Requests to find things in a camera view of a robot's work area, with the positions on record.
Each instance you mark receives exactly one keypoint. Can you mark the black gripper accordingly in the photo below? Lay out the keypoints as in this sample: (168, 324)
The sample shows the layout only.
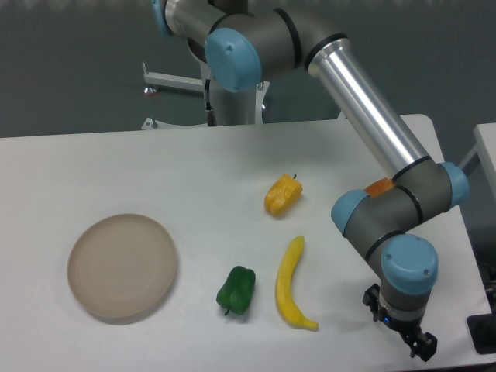
(402, 312)

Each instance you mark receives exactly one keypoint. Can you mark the orange object behind arm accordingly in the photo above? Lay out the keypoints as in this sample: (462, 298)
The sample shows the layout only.
(379, 187)

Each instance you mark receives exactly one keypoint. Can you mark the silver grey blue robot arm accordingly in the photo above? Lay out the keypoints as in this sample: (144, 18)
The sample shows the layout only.
(239, 50)

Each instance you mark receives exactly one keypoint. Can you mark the green bell pepper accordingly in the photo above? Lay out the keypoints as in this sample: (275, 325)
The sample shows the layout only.
(236, 294)

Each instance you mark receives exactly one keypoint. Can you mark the yellow bell pepper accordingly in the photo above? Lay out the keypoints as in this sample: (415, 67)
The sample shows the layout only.
(282, 195)

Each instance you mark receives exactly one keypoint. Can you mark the black device at right edge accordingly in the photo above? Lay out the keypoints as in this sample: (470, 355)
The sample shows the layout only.
(482, 332)

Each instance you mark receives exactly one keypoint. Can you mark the yellow banana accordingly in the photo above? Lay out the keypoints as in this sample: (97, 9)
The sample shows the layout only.
(286, 306)

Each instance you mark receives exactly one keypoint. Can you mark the white side table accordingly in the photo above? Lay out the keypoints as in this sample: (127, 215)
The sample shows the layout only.
(482, 153)

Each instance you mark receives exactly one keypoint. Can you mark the beige round plate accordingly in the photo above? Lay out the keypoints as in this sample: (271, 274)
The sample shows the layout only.
(122, 268)

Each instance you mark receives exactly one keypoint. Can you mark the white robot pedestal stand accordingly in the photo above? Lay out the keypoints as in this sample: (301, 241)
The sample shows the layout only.
(221, 107)

